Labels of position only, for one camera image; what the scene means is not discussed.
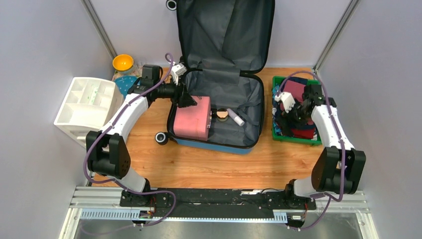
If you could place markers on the pink leather toiletry bag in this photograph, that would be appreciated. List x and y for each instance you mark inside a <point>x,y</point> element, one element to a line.
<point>194,122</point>

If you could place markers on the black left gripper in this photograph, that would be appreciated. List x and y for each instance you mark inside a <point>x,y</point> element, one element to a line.
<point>184,100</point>

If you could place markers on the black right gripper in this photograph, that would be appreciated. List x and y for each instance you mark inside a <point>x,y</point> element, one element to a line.
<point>297,105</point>

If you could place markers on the teal polka-dot plate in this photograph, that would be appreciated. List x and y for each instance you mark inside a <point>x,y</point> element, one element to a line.
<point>124,83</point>

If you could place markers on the dark red garment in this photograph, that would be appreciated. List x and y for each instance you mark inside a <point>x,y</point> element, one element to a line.
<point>304,133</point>

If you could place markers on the navy blue garment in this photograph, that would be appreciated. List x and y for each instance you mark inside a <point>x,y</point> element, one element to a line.
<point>290,126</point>

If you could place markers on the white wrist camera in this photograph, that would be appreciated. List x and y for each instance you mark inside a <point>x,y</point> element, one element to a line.
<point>177,71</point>
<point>286,99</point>

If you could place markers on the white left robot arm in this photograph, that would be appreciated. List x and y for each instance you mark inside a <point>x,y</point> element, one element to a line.
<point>107,152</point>

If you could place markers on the pinkish maroon garment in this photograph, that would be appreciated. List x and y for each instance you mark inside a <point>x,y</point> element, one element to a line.
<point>295,86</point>

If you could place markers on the green plastic tray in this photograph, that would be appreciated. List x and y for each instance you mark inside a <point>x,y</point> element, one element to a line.
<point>316,140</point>

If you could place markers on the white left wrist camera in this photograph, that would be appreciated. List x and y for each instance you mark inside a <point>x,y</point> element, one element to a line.
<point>177,71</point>

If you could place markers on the blue fish-print suitcase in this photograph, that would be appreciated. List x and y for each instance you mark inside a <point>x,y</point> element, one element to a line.
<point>225,44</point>

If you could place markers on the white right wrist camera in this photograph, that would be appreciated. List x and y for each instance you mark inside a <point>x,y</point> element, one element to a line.
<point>286,99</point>

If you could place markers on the white plastic drawer organizer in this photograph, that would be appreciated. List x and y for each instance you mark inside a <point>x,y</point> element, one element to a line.
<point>87,106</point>

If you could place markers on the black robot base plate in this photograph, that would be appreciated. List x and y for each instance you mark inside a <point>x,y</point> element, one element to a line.
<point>222,204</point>

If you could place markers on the yellow bowl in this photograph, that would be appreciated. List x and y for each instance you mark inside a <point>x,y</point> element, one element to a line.
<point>122,62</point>

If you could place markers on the aluminium frame rail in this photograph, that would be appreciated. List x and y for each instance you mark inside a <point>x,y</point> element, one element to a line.
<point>95,213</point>

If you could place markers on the white lavender cosmetic tube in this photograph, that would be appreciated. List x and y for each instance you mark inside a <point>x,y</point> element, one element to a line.
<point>235,117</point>

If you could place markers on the gold lid cosmetic jar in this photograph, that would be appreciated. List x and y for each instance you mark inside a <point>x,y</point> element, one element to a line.
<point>222,115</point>

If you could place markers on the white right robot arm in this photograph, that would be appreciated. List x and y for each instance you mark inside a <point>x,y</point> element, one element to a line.
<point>339,168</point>

